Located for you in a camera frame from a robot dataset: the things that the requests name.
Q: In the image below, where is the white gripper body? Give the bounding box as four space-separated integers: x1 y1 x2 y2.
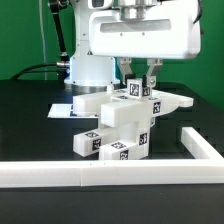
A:
89 0 202 59

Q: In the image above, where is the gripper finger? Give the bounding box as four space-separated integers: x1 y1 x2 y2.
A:
143 58 163 97
117 57 135 84

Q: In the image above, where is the small white tag cube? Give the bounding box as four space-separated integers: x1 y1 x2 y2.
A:
127 79 150 99

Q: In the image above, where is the white chair back frame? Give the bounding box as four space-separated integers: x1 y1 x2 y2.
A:
73 89 193 128

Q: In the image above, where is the white chair seat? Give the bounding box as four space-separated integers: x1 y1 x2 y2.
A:
97 85 157 159

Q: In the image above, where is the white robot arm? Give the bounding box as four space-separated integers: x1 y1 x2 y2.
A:
66 0 202 93

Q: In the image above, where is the white marker sheet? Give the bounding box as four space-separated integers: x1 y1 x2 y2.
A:
47 103 99 119

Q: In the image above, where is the white L-shaped fence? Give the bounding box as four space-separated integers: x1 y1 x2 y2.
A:
0 127 224 188

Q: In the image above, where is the black cable bundle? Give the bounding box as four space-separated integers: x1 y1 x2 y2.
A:
10 0 72 80

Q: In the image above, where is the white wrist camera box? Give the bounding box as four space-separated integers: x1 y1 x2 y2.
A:
88 0 114 10

